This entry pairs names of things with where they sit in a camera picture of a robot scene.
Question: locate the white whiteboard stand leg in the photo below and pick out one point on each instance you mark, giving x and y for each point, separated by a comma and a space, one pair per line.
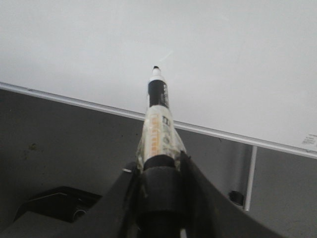
251, 173

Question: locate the white whiteboard with aluminium frame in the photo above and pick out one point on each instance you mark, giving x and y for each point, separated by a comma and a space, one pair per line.
243, 70

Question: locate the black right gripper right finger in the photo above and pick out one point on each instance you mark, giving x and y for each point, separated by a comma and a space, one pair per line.
210, 213

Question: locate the black angular base object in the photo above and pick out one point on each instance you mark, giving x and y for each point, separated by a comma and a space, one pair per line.
62, 203

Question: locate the black caster wheel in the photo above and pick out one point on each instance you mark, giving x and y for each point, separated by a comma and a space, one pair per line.
236, 197

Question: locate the black whiteboard marker taped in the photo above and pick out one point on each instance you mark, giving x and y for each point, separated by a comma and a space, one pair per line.
161, 210

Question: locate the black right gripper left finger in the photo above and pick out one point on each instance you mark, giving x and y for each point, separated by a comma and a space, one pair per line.
108, 218

